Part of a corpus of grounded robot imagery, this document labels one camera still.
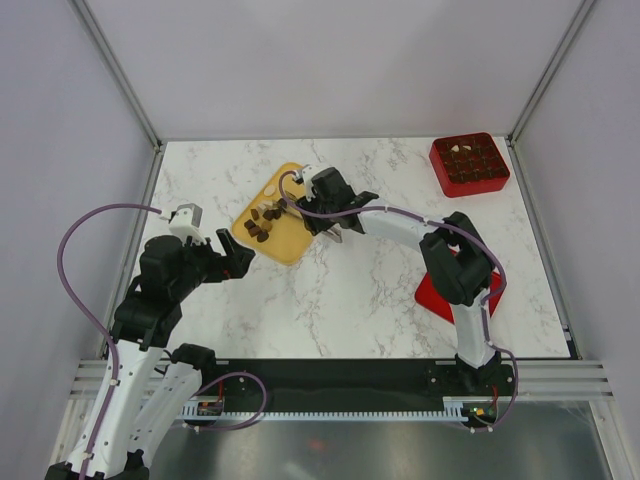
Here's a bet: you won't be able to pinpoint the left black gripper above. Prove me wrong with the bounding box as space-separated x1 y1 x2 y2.
171 228 254 299

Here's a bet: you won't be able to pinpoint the metal tongs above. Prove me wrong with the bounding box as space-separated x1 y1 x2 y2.
276 198 343 244

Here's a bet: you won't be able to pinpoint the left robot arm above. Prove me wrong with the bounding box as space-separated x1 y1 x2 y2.
46 229 255 479

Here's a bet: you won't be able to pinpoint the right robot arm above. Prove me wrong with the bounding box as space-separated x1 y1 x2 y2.
293 165 500 395

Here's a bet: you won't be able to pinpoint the red chocolate box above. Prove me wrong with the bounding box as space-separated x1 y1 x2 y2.
429 132 511 198

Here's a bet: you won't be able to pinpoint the yellow plastic tray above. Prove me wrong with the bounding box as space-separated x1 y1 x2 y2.
231 162 313 266

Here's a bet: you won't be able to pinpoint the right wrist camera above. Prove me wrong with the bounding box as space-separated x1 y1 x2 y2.
294 164 328 201

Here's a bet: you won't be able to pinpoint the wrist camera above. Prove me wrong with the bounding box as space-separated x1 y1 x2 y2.
169 203 206 246
294 164 328 201

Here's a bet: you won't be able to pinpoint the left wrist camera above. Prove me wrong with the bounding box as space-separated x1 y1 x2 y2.
169 203 206 246

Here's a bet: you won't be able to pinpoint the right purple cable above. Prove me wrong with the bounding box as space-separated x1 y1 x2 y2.
278 169 521 431

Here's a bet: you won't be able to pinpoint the purple cable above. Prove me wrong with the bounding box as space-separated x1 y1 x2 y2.
278 169 521 431
56 203 171 480

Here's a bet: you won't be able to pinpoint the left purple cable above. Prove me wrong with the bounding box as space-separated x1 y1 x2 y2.
56 203 171 480

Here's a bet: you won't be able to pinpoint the left aluminium frame post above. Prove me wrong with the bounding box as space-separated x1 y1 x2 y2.
68 0 163 152

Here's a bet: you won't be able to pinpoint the aluminium frame post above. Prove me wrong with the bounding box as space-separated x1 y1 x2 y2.
68 0 163 152
506 0 599 147

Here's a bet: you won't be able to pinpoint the white cable duct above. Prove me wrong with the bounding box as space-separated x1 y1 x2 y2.
177 397 498 423

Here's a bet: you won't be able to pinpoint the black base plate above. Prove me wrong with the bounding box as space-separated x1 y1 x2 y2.
203 359 515 414

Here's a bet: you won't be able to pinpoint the right aluminium frame post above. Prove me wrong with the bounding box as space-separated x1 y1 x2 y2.
506 0 599 147

